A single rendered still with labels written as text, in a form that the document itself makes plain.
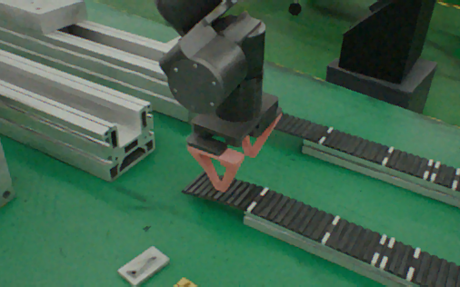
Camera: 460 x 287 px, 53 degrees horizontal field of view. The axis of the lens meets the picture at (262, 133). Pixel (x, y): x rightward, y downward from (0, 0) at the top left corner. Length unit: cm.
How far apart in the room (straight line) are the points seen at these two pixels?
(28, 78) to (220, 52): 47
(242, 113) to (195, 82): 11
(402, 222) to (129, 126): 41
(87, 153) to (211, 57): 33
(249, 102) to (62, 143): 32
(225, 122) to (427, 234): 31
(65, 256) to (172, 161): 21
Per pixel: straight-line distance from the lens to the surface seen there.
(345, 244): 56
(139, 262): 56
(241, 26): 49
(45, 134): 76
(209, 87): 42
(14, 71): 87
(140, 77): 83
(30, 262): 61
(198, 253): 58
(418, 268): 57
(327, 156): 73
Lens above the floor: 121
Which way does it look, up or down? 33 degrees down
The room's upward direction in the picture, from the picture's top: 5 degrees clockwise
